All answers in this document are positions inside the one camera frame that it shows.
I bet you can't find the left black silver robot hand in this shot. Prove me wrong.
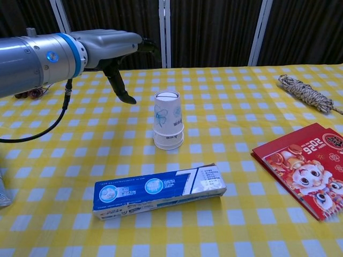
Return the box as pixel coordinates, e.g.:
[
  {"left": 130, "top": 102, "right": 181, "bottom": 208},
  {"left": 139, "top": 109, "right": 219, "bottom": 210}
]
[{"left": 71, "top": 29, "right": 160, "bottom": 104}]

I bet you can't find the paper cup with slit bottom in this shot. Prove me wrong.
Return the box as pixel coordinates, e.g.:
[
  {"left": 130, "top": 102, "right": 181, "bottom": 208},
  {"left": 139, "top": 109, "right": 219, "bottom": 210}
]
[{"left": 153, "top": 90, "right": 185, "bottom": 134}]

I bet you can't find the paper cup with plain bottom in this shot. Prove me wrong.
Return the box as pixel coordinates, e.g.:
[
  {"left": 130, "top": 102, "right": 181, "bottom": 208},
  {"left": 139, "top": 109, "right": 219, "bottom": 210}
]
[
  {"left": 153, "top": 130, "right": 185, "bottom": 144},
  {"left": 154, "top": 140, "right": 184, "bottom": 150}
]

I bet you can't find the dark red grape bunch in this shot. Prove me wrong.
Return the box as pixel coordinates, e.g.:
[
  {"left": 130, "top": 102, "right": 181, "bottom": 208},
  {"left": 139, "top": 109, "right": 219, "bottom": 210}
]
[{"left": 14, "top": 89, "right": 48, "bottom": 100}]

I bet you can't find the blue white toothpaste box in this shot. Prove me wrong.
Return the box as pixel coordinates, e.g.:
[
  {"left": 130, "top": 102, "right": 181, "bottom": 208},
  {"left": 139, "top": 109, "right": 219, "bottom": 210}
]
[{"left": 92, "top": 163, "right": 227, "bottom": 221}]

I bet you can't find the yellow white checkered tablecloth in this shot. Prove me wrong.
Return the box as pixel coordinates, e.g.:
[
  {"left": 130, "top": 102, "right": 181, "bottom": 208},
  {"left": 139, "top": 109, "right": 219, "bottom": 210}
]
[{"left": 0, "top": 63, "right": 343, "bottom": 257}]

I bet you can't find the red cartoon calendar booklet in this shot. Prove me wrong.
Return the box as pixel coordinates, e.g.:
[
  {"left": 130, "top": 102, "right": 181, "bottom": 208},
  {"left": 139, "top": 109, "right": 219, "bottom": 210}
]
[{"left": 251, "top": 122, "right": 343, "bottom": 222}]

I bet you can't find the white partition frame post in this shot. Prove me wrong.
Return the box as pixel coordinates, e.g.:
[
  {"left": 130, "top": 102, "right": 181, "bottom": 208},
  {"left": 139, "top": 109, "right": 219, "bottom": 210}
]
[
  {"left": 159, "top": 0, "right": 172, "bottom": 69},
  {"left": 248, "top": 0, "right": 273, "bottom": 67},
  {"left": 49, "top": 0, "right": 72, "bottom": 34}
]

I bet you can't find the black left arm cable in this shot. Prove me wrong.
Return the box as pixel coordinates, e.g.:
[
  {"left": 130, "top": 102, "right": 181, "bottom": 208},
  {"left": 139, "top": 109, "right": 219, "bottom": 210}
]
[{"left": 0, "top": 80, "right": 73, "bottom": 143}]

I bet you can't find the coiled twine rope bundle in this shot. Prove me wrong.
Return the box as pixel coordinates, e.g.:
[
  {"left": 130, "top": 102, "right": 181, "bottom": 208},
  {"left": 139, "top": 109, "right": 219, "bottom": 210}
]
[{"left": 277, "top": 74, "right": 343, "bottom": 116}]

